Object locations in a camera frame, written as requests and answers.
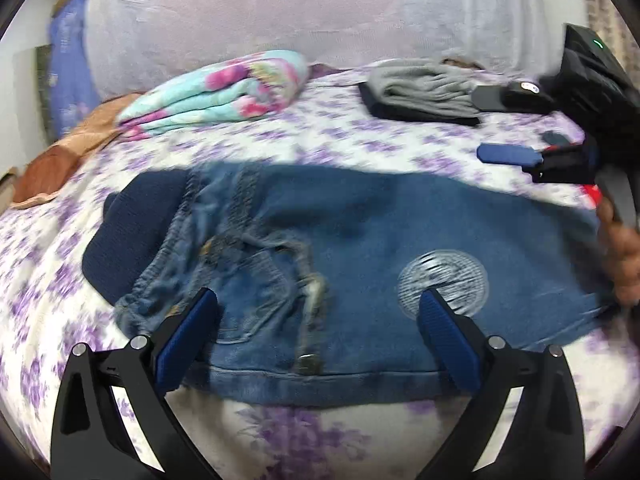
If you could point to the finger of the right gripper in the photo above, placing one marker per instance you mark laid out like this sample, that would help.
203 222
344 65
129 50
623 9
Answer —
509 155
518 96

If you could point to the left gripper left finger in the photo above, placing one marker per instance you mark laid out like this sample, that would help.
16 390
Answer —
89 439

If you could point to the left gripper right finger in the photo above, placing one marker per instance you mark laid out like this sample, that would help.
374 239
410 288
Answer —
546 438

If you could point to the blue denim jeans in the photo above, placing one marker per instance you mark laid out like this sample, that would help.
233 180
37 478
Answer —
318 272

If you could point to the person right hand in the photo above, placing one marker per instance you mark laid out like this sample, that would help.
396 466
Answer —
621 254

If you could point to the dark green folded garment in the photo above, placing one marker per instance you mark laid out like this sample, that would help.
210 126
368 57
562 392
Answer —
556 139

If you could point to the red track pants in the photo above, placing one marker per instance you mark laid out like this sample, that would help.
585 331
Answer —
590 192

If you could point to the grey folded garment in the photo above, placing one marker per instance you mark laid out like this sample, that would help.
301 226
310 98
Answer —
424 86

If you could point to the purple floral bed sheet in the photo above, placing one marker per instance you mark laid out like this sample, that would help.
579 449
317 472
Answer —
47 306

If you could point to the brown orange pillow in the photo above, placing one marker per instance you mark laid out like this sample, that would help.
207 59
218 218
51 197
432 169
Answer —
46 175

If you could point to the floral folded blanket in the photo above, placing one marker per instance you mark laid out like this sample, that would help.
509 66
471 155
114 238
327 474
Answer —
246 88

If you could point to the blue floral cloth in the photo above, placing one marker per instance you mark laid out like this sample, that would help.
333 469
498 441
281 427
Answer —
72 91

